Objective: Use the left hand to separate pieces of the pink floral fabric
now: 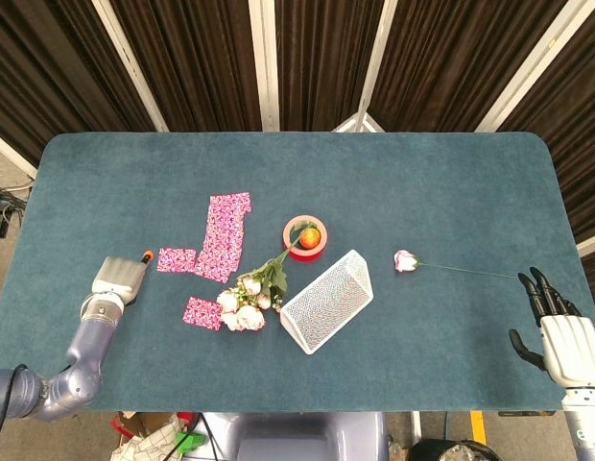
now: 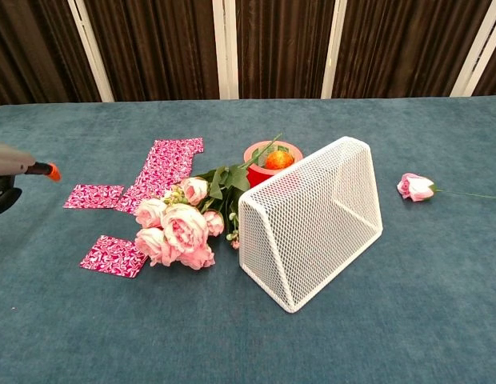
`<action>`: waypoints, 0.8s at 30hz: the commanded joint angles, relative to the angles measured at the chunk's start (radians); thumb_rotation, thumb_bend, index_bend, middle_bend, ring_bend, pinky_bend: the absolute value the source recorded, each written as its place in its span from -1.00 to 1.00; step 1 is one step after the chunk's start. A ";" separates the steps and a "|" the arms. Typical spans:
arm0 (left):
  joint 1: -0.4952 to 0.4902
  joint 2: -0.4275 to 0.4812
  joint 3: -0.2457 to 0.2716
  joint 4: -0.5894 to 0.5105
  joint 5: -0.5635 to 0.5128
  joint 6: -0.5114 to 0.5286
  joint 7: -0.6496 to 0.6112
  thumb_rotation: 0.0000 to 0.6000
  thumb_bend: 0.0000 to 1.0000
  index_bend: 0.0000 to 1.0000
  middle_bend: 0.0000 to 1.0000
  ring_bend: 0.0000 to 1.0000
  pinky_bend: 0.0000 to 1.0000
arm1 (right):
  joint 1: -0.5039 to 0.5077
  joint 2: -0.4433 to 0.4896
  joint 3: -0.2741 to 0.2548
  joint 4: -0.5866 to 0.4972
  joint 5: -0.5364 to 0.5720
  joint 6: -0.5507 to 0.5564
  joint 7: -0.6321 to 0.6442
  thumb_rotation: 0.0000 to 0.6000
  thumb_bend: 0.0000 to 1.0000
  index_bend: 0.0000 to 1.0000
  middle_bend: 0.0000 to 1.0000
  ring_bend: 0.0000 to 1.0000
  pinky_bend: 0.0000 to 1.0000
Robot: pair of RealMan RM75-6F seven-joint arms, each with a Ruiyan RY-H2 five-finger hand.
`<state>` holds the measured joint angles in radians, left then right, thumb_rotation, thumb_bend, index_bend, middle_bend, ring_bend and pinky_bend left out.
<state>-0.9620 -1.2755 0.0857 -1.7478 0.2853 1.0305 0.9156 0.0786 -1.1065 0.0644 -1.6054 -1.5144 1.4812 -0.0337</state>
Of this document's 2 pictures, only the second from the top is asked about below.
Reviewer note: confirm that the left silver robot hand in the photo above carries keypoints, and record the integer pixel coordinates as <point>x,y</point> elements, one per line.
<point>8,162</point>

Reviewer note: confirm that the dark brown curtain panel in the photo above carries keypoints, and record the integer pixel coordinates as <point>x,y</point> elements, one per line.
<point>400,48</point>
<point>32,48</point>
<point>494,76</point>
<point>280,48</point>
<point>160,48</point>

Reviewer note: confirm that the pink rose bouquet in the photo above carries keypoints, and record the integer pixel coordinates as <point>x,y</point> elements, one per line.
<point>180,228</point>

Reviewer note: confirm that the red tape roll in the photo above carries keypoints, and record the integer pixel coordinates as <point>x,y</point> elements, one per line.
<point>258,178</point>

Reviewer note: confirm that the orange red ball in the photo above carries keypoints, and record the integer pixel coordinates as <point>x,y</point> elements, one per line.
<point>280,161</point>

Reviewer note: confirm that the white mesh basket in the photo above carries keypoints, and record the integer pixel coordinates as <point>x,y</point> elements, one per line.
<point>312,220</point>

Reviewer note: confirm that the single pink rose with stem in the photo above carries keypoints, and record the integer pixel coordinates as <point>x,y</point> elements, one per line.
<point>414,187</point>

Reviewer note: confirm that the blue felt table cover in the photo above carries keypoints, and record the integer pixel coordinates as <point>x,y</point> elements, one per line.
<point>392,320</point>

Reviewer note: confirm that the white frame post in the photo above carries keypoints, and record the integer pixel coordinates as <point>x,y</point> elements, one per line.
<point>90,52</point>
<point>478,48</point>
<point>225,48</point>
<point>334,48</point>

